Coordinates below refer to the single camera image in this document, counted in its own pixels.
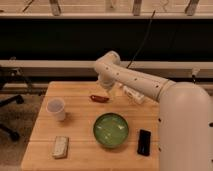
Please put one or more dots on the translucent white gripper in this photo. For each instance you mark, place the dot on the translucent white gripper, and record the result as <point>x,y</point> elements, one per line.
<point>110,92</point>

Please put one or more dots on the red pepper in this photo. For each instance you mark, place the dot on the red pepper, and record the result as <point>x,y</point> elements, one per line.
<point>99,99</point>

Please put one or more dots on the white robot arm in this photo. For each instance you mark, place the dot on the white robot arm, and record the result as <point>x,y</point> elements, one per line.
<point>185,114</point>

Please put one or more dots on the white plastic bottle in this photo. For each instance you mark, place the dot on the white plastic bottle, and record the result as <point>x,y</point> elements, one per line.
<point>136,96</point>

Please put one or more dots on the green bowl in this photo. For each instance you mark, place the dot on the green bowl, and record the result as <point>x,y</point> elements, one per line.
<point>110,130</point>

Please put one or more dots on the black rectangular device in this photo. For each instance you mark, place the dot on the black rectangular device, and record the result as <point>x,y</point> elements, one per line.
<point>144,143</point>

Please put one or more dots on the white sponge block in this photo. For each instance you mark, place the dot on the white sponge block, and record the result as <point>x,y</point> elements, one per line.
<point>60,147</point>

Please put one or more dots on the black office chair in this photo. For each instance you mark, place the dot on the black office chair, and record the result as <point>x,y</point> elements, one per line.
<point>14,136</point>

